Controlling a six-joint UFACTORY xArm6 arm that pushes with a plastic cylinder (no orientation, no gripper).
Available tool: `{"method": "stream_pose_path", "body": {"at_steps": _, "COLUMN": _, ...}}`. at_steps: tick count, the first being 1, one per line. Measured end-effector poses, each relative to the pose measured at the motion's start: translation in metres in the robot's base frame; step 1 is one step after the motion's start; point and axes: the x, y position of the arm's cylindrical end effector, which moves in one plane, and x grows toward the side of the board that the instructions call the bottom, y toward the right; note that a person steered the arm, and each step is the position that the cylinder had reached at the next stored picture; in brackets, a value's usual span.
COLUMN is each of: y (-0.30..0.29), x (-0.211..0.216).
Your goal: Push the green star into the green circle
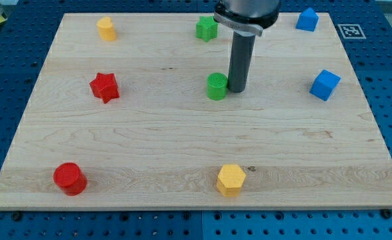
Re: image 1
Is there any white fiducial marker tag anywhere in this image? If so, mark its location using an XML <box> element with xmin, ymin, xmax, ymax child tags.
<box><xmin>337</xmin><ymin>23</ymin><xmax>366</xmax><ymax>39</ymax></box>

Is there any red cylinder block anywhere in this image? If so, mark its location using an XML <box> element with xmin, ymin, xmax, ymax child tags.
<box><xmin>53</xmin><ymin>162</ymin><xmax>87</xmax><ymax>196</ymax></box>

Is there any light wooden board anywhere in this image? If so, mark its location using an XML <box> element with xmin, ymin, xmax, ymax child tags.
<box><xmin>0</xmin><ymin>13</ymin><xmax>392</xmax><ymax>211</ymax></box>

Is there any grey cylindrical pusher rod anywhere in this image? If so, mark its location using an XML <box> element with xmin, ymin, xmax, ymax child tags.
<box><xmin>227</xmin><ymin>31</ymin><xmax>255</xmax><ymax>93</ymax></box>

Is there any yellow hexagon block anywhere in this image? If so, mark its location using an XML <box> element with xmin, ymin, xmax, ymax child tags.
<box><xmin>217</xmin><ymin>164</ymin><xmax>246</xmax><ymax>197</ymax></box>

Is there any red star block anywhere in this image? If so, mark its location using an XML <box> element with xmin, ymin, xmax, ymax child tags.
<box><xmin>89</xmin><ymin>73</ymin><xmax>120</xmax><ymax>103</ymax></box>

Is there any green cylinder block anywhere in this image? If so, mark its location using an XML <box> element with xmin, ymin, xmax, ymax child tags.
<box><xmin>207</xmin><ymin>73</ymin><xmax>228</xmax><ymax>101</ymax></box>

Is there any blue cube block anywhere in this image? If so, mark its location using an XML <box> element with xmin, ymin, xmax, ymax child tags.
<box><xmin>309</xmin><ymin>69</ymin><xmax>341</xmax><ymax>101</ymax></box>

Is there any green star block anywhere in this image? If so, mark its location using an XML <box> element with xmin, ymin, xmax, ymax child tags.
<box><xmin>196</xmin><ymin>16</ymin><xmax>218</xmax><ymax>42</ymax></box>

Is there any blue house-shaped block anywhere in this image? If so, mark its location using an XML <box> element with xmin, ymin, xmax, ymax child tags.
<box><xmin>296</xmin><ymin>7</ymin><xmax>319</xmax><ymax>32</ymax></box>

